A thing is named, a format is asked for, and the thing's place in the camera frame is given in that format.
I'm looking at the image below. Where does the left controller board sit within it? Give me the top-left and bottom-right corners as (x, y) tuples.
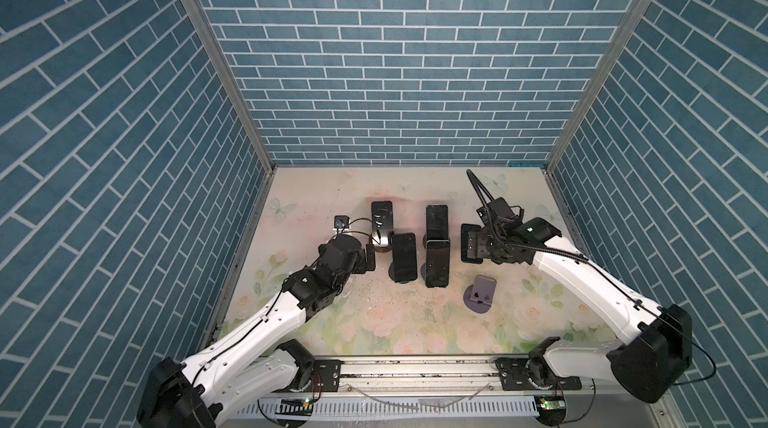
(274, 398), (315, 428)

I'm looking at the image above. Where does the black phone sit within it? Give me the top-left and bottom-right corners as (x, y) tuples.
(392, 233), (418, 273)
(460, 224), (483, 264)

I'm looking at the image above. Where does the dark grey stand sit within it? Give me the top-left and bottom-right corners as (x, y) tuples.
(388, 264), (418, 284)

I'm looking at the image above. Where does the teal phone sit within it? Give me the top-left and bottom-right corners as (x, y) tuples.
(425, 240), (450, 288)

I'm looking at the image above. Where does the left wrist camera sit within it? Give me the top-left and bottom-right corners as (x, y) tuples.
(333, 215), (351, 235)

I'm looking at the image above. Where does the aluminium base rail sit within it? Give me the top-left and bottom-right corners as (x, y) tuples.
(263, 353), (667, 399)

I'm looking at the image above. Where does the right controller board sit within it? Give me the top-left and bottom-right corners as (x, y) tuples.
(534, 396), (567, 427)

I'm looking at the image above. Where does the right frame post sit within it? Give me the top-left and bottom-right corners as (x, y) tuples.
(543, 0), (653, 178)

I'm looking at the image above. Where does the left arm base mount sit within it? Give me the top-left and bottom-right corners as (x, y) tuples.
(298, 358), (343, 393)

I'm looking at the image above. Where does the left frame post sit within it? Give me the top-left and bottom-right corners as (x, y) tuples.
(180, 0), (275, 177)

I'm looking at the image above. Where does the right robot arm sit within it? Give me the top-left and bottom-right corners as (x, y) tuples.
(461, 218), (693, 403)

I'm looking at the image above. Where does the purple-edged phone back left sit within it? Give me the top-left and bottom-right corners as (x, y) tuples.
(371, 201), (394, 238)

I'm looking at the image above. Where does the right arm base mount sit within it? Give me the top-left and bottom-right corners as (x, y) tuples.
(492, 357), (582, 391)

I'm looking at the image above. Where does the frame post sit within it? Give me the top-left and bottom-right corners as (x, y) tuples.
(180, 0), (275, 177)
(543, 0), (653, 178)

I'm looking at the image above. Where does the controller board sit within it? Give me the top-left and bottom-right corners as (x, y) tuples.
(534, 396), (567, 427)
(274, 398), (315, 428)

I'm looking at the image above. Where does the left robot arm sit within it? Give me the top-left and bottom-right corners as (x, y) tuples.
(136, 233), (375, 427)

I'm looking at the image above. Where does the teal-edged phone back right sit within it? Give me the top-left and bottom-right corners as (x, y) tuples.
(424, 205), (450, 243)

